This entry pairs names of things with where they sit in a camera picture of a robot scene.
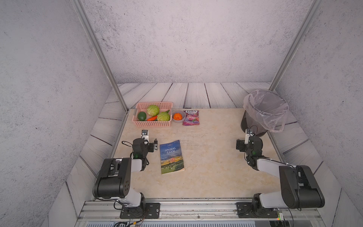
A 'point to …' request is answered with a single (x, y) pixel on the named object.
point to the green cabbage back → (152, 110)
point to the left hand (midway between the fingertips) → (150, 138)
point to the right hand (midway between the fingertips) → (246, 138)
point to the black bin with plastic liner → (264, 110)
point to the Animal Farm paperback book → (171, 158)
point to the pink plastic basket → (142, 107)
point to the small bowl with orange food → (178, 116)
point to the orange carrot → (152, 118)
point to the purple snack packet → (192, 117)
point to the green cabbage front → (163, 116)
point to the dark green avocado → (142, 116)
